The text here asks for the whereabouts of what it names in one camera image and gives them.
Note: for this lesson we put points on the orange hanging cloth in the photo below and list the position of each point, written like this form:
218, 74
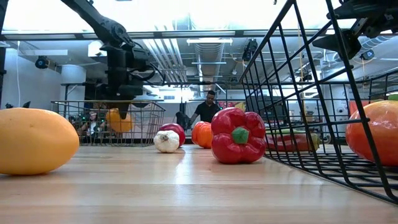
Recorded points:
354, 107

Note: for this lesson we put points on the colourful patterned cloth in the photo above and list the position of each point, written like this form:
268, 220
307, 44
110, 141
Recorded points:
231, 105

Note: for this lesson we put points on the red chili pepper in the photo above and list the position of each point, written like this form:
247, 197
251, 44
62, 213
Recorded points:
287, 143

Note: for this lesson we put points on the white garlic bulb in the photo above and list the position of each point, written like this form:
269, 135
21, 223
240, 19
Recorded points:
166, 141

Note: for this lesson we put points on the orange persimmon green calyx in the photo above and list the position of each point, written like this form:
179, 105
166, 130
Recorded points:
387, 140

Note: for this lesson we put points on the red bell pepper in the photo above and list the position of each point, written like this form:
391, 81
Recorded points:
227, 149

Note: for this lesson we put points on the yellow-orange bell pepper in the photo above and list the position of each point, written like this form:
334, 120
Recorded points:
113, 123

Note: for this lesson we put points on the round red tomato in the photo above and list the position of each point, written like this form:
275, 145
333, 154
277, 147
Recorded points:
178, 130

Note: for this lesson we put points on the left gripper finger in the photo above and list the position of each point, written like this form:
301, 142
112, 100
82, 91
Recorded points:
123, 110

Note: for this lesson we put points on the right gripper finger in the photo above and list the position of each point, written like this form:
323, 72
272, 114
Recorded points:
339, 45

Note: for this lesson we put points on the person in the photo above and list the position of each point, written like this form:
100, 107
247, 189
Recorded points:
92, 126
206, 112

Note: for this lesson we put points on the silver ventilation duct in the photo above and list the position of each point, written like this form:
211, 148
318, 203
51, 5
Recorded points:
209, 56
373, 43

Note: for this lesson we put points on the orange ribbed pumpkin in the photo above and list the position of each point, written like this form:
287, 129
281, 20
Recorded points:
202, 135

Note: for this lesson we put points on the black overhead rig beam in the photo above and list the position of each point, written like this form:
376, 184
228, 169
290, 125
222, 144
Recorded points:
186, 34

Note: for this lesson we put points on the black ceiling spotlight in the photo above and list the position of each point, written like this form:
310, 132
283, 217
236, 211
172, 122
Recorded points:
367, 54
41, 62
250, 48

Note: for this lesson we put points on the yellow lemon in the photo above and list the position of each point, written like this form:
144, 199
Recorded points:
34, 141

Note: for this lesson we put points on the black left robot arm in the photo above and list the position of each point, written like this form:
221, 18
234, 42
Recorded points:
102, 23

